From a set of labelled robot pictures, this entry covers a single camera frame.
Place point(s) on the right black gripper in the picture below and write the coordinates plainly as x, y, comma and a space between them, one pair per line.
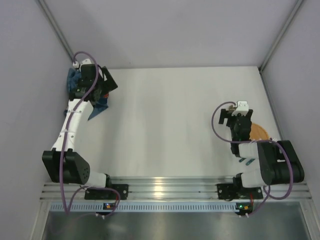
225, 114

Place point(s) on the small beige cup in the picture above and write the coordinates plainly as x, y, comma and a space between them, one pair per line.
231, 108

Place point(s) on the right aluminium corner post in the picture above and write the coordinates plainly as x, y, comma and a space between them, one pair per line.
281, 34

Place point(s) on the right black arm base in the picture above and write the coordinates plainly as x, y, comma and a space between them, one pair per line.
229, 192

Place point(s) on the left aluminium corner post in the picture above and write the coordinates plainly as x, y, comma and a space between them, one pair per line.
55, 27

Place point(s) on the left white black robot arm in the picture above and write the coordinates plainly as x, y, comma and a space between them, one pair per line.
63, 161

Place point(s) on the round woven wicker plate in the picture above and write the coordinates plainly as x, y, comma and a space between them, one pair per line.
258, 132

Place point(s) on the green handled fork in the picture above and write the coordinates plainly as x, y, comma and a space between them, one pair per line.
249, 161

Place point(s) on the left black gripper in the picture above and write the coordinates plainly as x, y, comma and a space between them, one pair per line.
106, 81

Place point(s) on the blue cartoon placemat cloth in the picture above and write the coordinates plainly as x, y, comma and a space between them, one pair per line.
99, 107

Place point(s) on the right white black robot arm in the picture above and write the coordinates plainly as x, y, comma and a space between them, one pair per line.
278, 162

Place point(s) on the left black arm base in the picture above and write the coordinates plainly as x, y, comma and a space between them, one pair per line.
102, 194

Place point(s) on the aluminium corner post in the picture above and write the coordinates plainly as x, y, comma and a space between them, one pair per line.
55, 27
281, 34

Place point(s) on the perforated cable duct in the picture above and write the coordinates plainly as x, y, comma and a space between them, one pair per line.
161, 207

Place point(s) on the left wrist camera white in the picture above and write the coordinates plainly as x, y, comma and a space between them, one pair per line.
77, 65

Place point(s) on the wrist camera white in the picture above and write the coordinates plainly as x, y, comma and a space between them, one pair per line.
77, 65
241, 108

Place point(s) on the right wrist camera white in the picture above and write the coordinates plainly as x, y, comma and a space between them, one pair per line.
241, 108

